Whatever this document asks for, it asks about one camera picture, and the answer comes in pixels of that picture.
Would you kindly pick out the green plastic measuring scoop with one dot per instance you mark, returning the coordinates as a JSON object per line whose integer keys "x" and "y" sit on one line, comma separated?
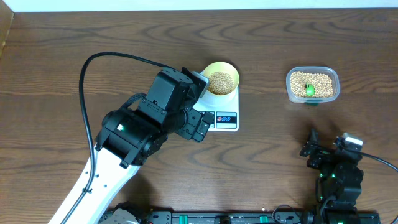
{"x": 309, "y": 89}

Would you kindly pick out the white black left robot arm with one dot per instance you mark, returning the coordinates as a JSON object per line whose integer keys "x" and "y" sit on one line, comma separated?
{"x": 132, "y": 133}

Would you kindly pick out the yellow plastic bowl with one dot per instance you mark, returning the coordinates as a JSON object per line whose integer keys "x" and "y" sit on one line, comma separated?
{"x": 223, "y": 67}

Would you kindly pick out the clear container of soybeans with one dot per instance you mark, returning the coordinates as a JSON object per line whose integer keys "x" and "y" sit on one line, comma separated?
{"x": 324, "y": 79}

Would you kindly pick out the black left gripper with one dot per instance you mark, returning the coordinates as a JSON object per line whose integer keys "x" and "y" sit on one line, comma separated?
{"x": 187, "y": 128}

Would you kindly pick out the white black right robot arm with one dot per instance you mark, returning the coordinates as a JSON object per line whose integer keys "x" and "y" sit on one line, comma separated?
{"x": 339, "y": 183}

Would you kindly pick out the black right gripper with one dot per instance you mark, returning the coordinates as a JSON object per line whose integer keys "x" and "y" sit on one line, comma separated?
{"x": 321, "y": 154}

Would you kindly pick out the white digital kitchen scale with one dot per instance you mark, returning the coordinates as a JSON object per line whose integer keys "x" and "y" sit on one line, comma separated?
{"x": 224, "y": 108}

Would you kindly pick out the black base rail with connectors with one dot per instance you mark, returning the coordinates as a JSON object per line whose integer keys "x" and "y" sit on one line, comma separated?
{"x": 128, "y": 213}

